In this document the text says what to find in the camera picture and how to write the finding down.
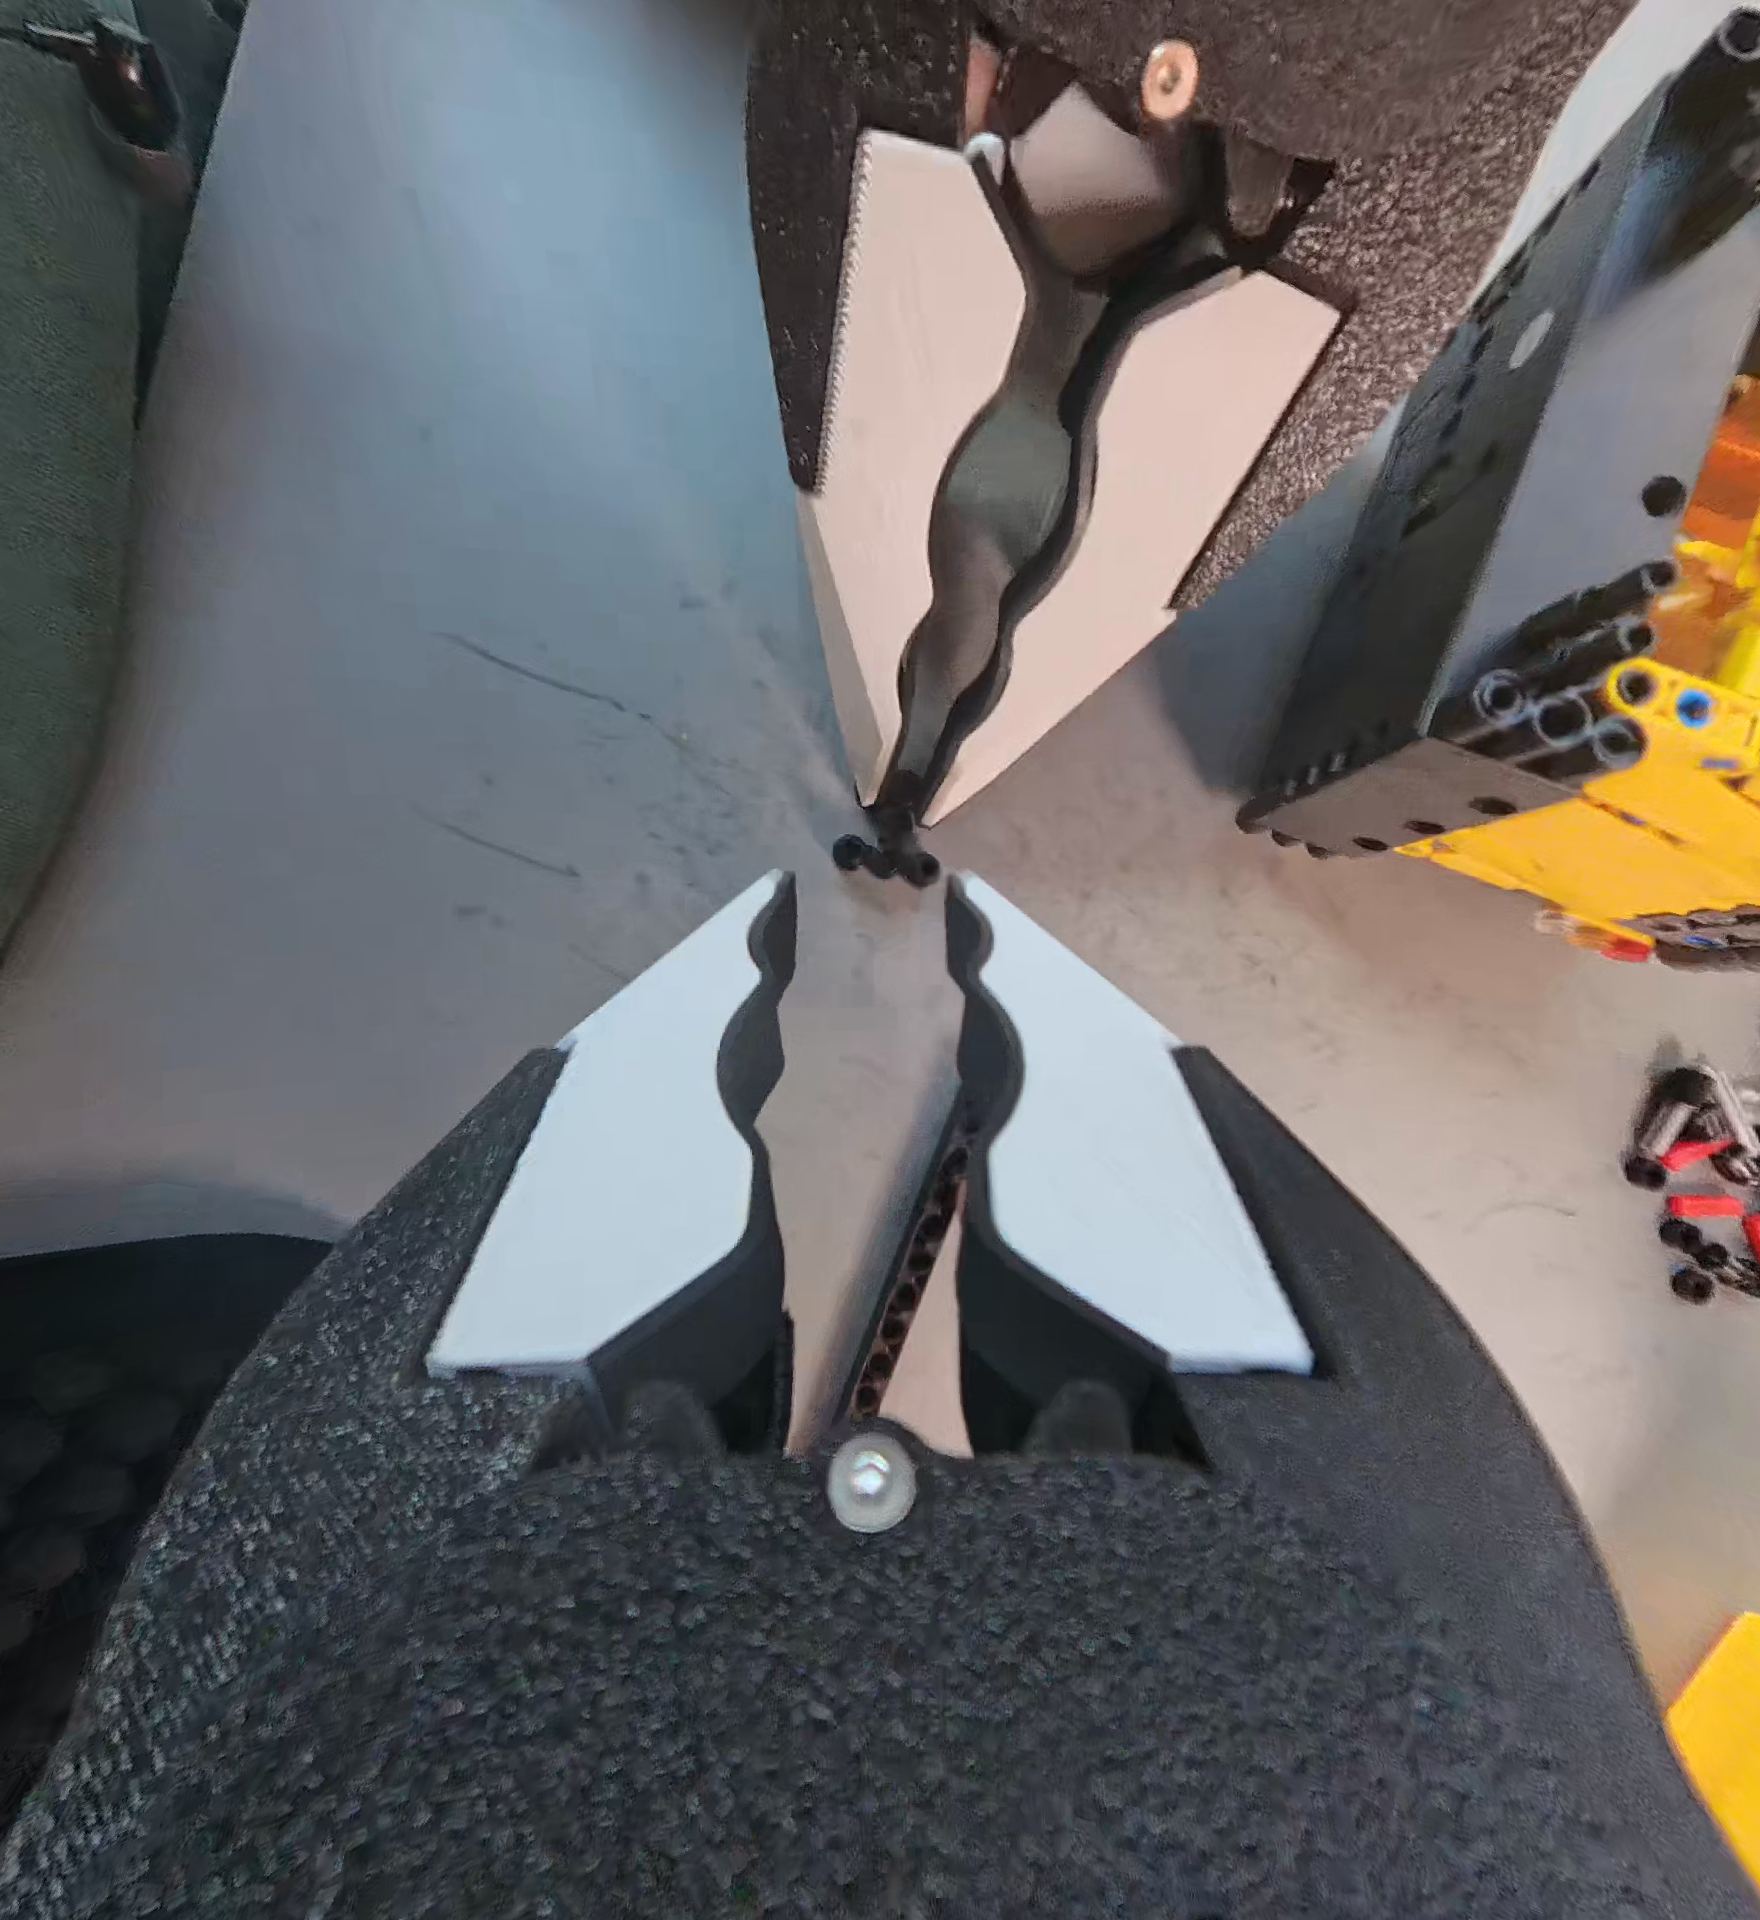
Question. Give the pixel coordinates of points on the person in green sweatshirt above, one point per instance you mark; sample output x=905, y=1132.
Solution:
x=25, y=525

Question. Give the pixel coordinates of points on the black mesh chair seat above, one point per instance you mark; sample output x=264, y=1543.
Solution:
x=54, y=1574

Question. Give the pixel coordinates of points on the yellow lego robot model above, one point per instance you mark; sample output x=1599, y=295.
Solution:
x=1421, y=525

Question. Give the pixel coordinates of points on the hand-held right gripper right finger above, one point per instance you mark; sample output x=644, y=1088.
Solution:
x=1135, y=1200

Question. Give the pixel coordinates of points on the small black lego connector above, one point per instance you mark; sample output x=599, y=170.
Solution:
x=892, y=859

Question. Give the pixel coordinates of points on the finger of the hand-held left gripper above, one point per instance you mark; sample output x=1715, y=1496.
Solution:
x=895, y=375
x=1195, y=435

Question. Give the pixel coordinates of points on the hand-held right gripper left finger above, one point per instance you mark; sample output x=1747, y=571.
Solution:
x=610, y=1200

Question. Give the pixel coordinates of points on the black lego beam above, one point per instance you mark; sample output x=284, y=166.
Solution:
x=910, y=1275

